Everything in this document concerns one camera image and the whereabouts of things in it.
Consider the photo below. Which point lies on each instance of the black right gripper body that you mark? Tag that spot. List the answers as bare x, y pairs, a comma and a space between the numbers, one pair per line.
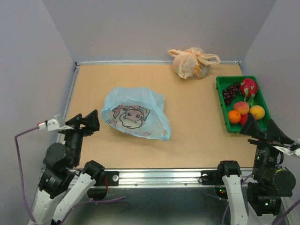
266, 154

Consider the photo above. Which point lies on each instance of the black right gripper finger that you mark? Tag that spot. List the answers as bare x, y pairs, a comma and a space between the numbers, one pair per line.
252, 129
275, 135

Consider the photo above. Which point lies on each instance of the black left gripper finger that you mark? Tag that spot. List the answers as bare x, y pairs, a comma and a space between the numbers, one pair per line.
75, 121
90, 123

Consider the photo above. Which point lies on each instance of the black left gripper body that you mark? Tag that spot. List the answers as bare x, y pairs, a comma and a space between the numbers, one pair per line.
75, 137

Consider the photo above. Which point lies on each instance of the red round fruit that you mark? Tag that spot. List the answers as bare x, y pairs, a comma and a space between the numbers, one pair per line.
243, 119

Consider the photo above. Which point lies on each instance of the yellow round fruit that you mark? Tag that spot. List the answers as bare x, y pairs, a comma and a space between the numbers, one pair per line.
257, 111

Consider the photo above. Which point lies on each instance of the orange round fruit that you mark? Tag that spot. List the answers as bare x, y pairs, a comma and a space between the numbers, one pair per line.
234, 116

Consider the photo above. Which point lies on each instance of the peach coloured round fruit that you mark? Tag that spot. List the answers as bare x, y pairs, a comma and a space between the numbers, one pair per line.
242, 107

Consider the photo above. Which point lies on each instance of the red green dragon fruit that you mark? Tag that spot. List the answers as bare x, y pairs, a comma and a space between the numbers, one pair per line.
249, 89

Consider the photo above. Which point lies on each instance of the dark red grape bunch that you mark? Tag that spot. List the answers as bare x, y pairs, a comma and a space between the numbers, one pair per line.
230, 93

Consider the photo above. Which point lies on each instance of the blue printed plastic bag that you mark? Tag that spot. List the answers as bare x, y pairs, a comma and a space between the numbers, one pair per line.
138, 112

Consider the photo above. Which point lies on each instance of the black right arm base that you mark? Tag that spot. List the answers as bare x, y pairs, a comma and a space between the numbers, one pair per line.
211, 179

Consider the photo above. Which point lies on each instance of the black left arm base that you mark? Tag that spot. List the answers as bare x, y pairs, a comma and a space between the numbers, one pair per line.
101, 189

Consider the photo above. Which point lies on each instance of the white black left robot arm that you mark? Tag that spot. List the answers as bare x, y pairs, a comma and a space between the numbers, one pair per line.
54, 196

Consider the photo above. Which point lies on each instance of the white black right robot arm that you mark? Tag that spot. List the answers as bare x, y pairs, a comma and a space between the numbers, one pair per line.
263, 199

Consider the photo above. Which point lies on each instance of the orange knotted plastic bag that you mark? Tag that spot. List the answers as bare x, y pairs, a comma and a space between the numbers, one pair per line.
192, 63

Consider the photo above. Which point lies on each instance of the green plastic tray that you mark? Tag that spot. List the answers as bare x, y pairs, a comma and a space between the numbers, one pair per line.
222, 82

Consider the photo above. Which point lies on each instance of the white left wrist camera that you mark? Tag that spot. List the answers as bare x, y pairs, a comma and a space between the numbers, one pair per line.
54, 123

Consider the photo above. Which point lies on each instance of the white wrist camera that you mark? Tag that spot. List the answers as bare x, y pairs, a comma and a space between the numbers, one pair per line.
54, 123
292, 150

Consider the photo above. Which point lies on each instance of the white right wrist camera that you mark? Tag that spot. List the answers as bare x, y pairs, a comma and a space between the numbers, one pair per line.
292, 150

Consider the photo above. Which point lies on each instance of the aluminium frame rail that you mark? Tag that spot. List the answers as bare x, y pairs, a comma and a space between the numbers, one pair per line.
198, 137

